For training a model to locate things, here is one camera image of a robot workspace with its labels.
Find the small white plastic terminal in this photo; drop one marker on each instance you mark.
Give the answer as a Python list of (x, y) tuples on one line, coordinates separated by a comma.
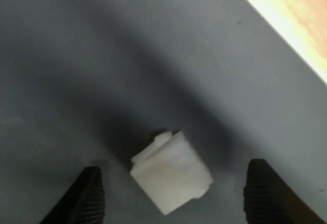
[(171, 175)]

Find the dark grey mat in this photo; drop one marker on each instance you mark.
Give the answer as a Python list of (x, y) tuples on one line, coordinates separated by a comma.
[(76, 68)]

